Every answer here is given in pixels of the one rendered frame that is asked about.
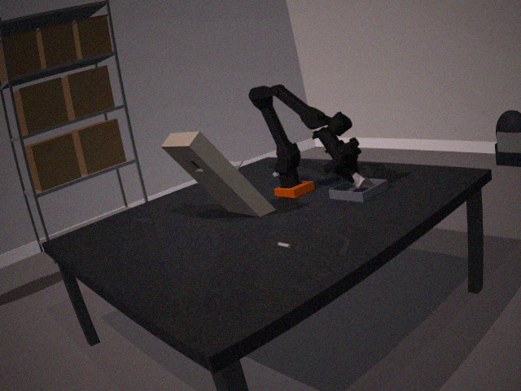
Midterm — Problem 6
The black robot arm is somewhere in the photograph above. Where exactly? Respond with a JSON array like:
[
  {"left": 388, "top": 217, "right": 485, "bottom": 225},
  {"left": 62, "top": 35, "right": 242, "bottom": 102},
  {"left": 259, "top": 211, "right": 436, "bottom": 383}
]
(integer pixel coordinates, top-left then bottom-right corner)
[{"left": 248, "top": 85, "right": 360, "bottom": 188}]

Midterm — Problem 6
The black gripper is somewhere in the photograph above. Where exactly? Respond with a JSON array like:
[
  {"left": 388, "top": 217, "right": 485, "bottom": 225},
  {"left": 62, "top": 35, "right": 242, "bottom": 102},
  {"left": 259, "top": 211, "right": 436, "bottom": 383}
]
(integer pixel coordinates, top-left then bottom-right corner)
[{"left": 324, "top": 139, "right": 362, "bottom": 183}]

